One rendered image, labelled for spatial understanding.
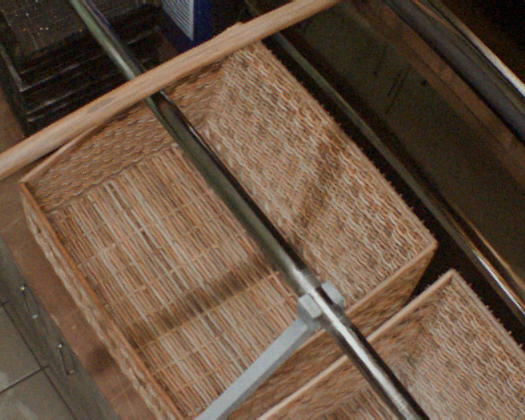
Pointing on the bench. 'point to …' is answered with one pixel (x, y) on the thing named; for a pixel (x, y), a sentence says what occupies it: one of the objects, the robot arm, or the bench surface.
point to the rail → (484, 59)
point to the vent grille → (181, 14)
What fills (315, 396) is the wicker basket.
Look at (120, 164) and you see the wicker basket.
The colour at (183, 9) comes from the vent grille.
